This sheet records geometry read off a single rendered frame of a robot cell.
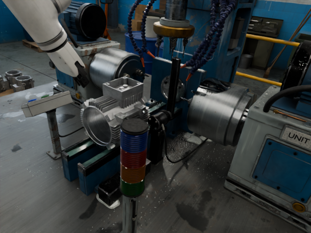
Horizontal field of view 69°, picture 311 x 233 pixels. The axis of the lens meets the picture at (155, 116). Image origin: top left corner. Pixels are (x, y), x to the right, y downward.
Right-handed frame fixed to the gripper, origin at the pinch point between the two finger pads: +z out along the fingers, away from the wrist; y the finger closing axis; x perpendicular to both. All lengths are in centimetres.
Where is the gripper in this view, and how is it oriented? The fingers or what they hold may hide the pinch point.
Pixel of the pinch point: (81, 80)
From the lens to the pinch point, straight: 82.1
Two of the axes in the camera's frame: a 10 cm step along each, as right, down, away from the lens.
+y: 7.9, 3.6, -4.9
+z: 2.4, 5.7, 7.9
